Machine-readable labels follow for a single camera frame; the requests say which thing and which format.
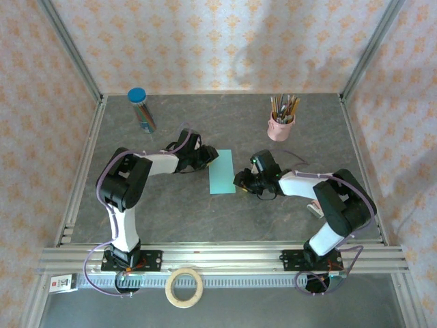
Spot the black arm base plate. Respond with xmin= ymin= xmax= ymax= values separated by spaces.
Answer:
xmin=101 ymin=250 xmax=163 ymax=273
xmin=281 ymin=249 xmax=343 ymax=273

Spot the slotted grey cable duct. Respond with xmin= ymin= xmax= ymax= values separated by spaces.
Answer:
xmin=76 ymin=275 xmax=339 ymax=290

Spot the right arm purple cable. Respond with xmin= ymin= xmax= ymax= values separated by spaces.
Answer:
xmin=272 ymin=149 xmax=378 ymax=297

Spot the white label tag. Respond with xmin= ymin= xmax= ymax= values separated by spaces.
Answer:
xmin=49 ymin=274 xmax=78 ymax=293

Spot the aluminium frame post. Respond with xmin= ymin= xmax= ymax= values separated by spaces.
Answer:
xmin=36 ymin=0 xmax=104 ymax=103
xmin=341 ymin=0 xmax=407 ymax=100

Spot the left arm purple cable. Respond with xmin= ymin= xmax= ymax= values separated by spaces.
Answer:
xmin=83 ymin=121 xmax=192 ymax=298

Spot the aluminium side rail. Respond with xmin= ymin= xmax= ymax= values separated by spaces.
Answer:
xmin=339 ymin=94 xmax=390 ymax=246
xmin=54 ymin=95 xmax=109 ymax=247

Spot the masking tape roll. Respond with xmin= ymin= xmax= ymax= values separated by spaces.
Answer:
xmin=165 ymin=267 xmax=204 ymax=309

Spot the light blue paper sheet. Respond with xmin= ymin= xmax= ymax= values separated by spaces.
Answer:
xmin=208 ymin=149 xmax=236 ymax=195

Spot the small pink white clip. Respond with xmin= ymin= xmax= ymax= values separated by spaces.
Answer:
xmin=306 ymin=200 xmax=325 ymax=219

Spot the blue-lid tube of coloured pencils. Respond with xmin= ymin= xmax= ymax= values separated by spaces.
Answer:
xmin=127 ymin=87 xmax=158 ymax=135

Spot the pink pencil cup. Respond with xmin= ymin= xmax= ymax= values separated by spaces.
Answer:
xmin=267 ymin=109 xmax=296 ymax=142

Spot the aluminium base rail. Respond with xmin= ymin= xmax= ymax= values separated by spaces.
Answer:
xmin=36 ymin=243 xmax=409 ymax=274

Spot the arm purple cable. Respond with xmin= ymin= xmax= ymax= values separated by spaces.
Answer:
xmin=272 ymin=149 xmax=378 ymax=297
xmin=83 ymin=121 xmax=192 ymax=298

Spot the yellow pencil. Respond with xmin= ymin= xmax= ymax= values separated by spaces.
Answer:
xmin=288 ymin=97 xmax=302 ymax=120

